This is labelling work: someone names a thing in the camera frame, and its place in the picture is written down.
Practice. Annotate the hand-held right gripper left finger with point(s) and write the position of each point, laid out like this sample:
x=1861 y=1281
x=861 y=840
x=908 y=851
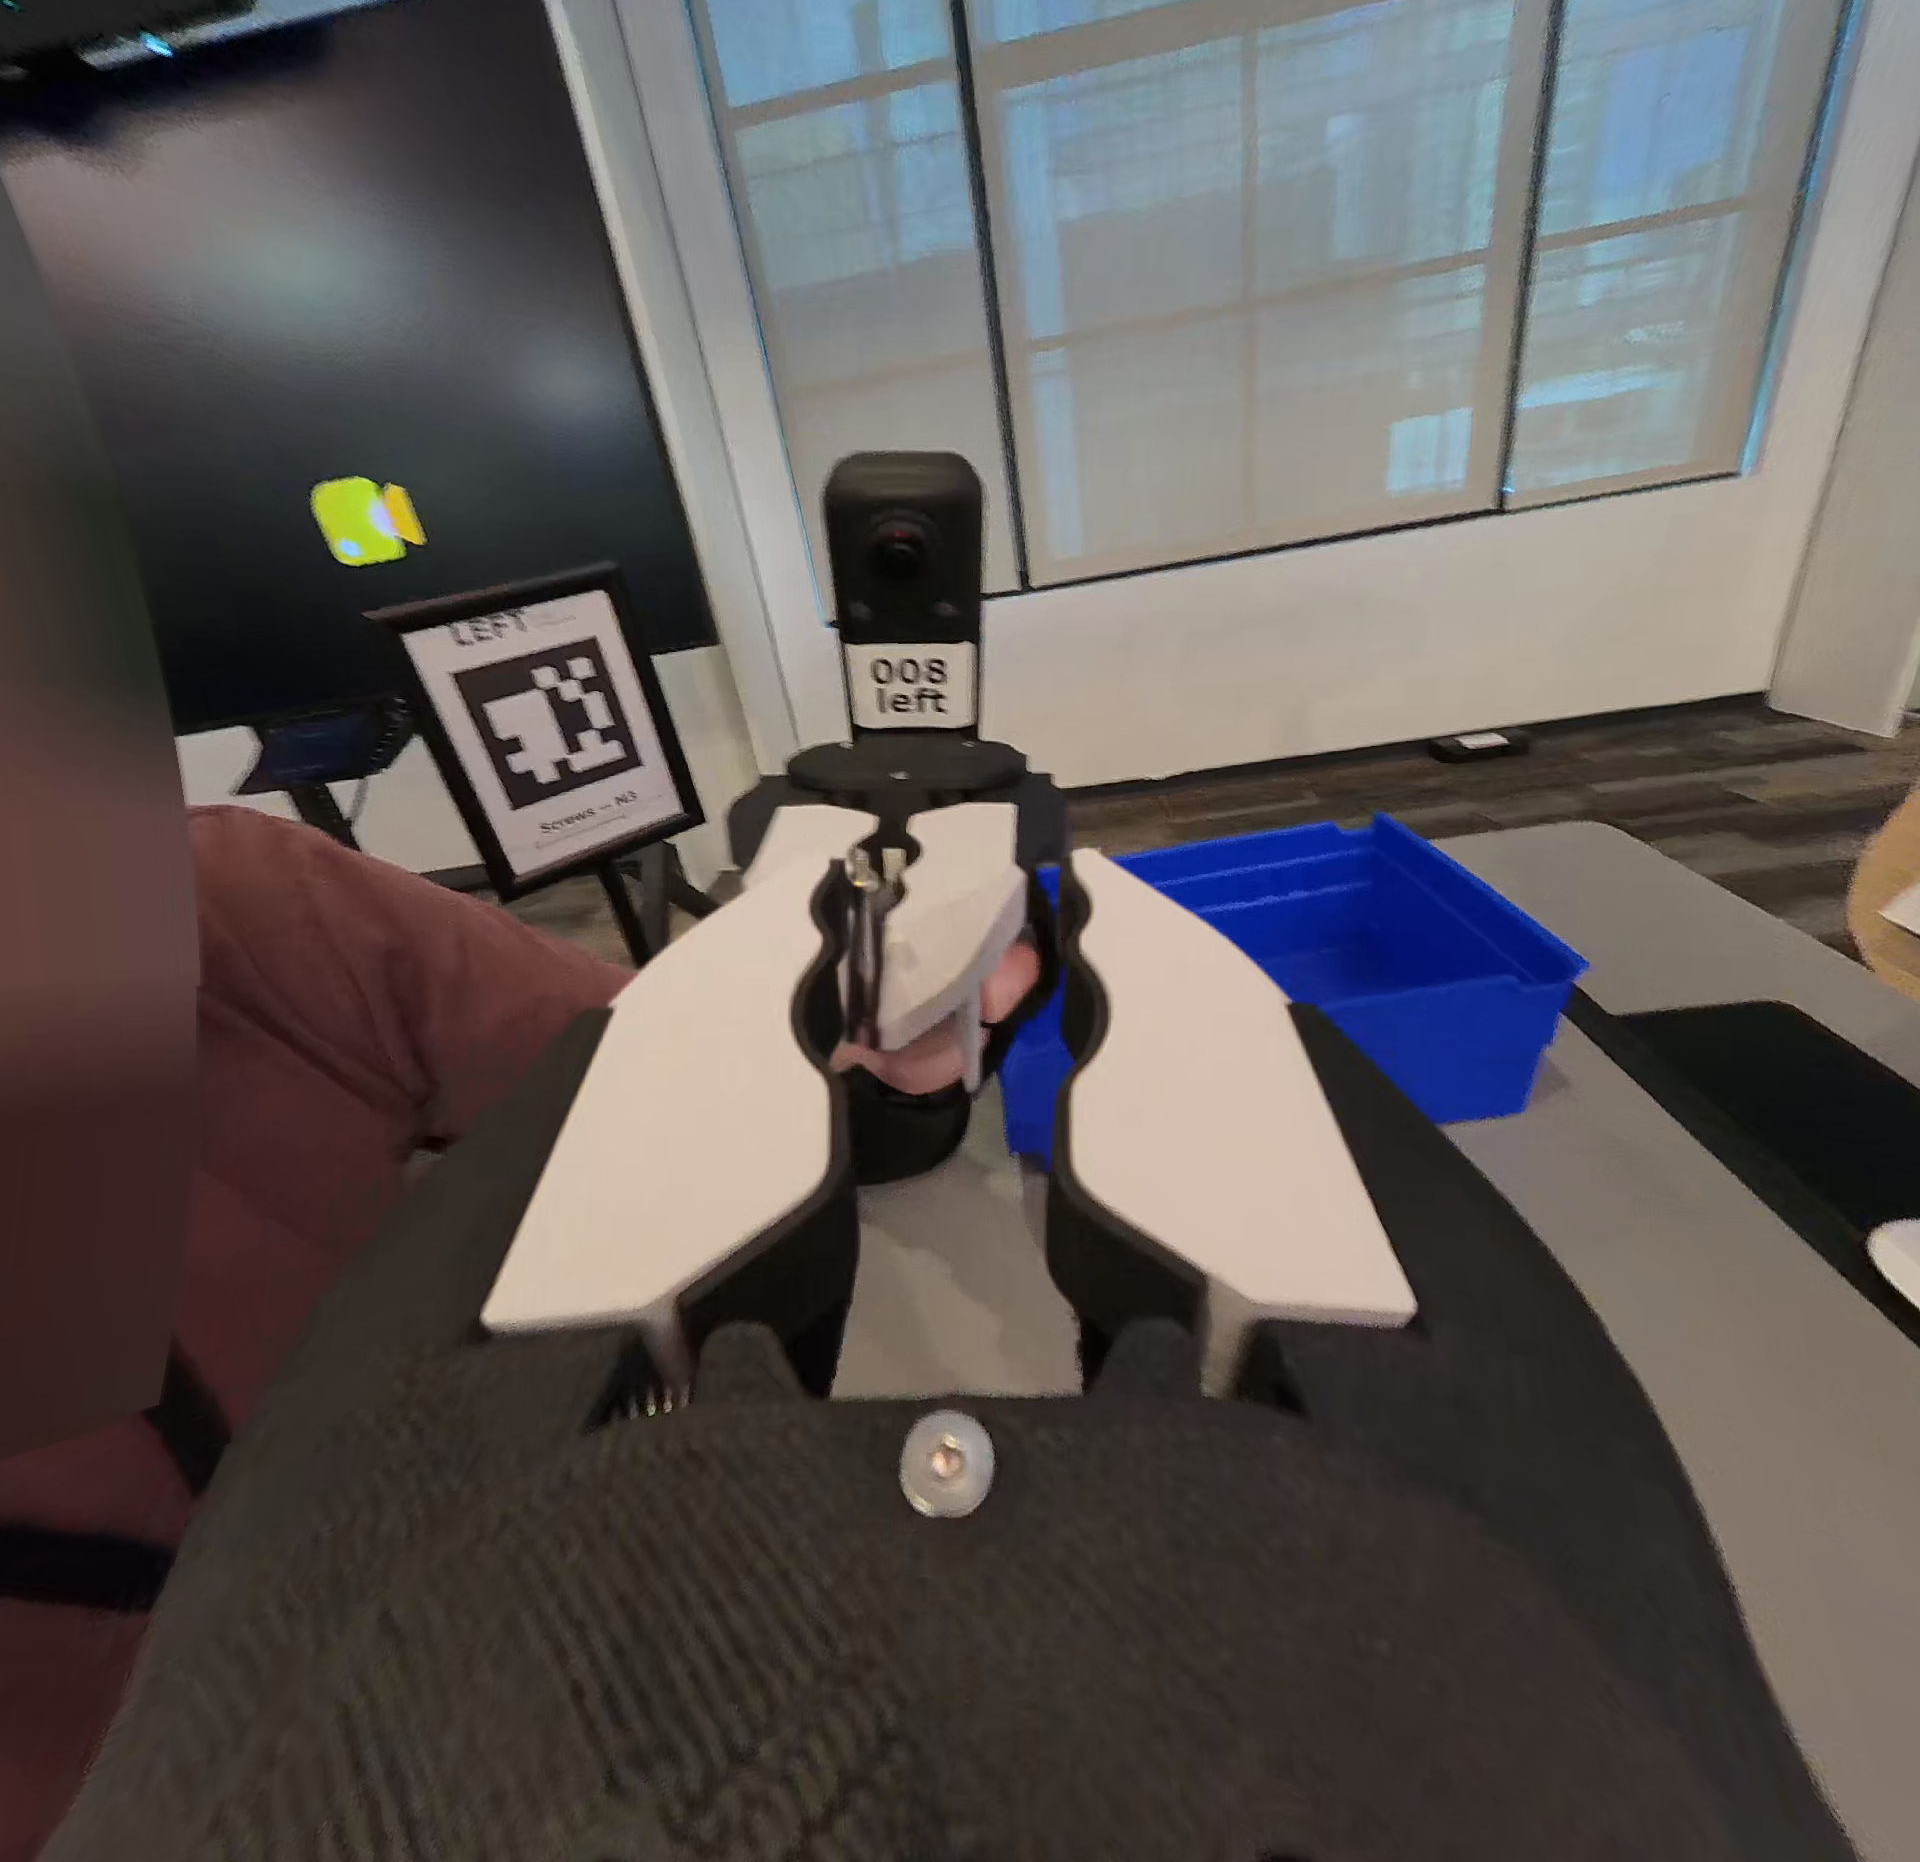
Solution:
x=675 y=1141

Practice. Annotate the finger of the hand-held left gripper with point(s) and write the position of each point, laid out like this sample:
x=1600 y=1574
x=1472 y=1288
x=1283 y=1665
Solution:
x=804 y=842
x=953 y=916

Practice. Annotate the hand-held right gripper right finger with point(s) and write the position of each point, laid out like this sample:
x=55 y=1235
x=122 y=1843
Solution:
x=1231 y=1141

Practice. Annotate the silver bolt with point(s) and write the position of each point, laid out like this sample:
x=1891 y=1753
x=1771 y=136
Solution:
x=864 y=962

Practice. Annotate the blue plastic bin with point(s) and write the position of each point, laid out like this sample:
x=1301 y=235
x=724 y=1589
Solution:
x=1425 y=977

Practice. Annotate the person's left hand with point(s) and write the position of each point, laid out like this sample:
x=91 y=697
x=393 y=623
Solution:
x=920 y=1071

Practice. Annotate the black sign stand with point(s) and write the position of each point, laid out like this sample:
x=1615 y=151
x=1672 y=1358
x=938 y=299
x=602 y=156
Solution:
x=637 y=902

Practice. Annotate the framed marker sign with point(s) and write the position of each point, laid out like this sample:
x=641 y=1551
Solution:
x=557 y=736

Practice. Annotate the small black floor box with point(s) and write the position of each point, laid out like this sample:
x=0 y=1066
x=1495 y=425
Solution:
x=1480 y=745

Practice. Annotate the small blue screen monitor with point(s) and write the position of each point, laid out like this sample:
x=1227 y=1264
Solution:
x=323 y=745

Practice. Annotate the large window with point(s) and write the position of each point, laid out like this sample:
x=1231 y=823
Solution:
x=1275 y=242

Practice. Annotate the black rectangular desk mat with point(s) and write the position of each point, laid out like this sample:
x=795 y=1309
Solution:
x=1771 y=1112

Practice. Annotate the printed instruction sheet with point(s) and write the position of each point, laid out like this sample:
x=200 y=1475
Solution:
x=1906 y=909

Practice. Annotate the wooden backing board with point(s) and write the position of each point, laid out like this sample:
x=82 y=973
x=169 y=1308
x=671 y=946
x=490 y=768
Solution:
x=1883 y=842

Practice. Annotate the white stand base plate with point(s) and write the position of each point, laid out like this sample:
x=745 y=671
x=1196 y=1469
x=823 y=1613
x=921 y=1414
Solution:
x=1904 y=1277

